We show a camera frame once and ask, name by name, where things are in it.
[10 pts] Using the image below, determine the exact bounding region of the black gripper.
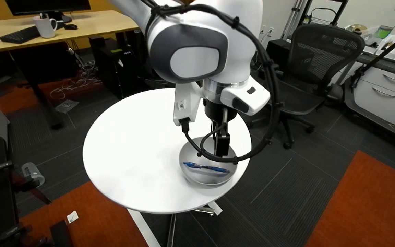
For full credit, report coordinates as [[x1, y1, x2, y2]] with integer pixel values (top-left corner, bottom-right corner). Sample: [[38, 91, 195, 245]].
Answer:
[[203, 100, 237, 156]]

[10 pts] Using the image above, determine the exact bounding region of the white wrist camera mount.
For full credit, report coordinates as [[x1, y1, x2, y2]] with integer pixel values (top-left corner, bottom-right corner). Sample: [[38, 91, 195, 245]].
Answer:
[[173, 76, 270, 124]]

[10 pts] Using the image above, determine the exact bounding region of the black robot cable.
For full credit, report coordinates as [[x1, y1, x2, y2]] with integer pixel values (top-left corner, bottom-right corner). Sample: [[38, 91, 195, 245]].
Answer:
[[141, 0, 282, 165]]

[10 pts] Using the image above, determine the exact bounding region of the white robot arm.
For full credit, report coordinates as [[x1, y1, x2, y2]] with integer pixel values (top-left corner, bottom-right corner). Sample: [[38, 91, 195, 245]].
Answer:
[[110, 0, 270, 160]]

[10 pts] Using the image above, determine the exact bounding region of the white mug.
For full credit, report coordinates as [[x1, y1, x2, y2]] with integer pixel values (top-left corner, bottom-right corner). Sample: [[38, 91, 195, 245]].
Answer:
[[34, 16, 58, 38]]

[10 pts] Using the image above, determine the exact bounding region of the wooden desk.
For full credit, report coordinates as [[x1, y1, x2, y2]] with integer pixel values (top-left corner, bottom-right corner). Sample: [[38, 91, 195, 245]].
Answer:
[[0, 9, 137, 57]]

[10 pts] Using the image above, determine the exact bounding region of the white ceramic bowl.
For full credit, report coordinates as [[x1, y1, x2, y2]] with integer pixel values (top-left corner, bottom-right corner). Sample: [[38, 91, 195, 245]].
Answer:
[[178, 142, 237, 186]]

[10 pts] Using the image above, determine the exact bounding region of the black keyboard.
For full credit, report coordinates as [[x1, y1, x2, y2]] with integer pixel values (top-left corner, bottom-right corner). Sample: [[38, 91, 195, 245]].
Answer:
[[0, 26, 40, 43]]

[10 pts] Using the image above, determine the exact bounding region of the white round table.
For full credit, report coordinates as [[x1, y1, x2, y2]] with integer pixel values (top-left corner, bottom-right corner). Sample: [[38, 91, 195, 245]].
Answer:
[[81, 86, 252, 247]]

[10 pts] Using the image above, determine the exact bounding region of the white drawer cabinet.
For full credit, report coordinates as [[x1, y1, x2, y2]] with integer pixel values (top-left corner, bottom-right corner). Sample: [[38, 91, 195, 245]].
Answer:
[[354, 68, 395, 124]]

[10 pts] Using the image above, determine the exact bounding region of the blue pen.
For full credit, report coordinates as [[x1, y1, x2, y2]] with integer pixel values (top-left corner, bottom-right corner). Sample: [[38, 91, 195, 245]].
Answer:
[[182, 161, 230, 174]]

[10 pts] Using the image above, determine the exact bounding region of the black mesh office chair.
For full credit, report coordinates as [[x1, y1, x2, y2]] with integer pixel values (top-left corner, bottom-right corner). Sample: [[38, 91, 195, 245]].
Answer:
[[280, 23, 365, 148]]

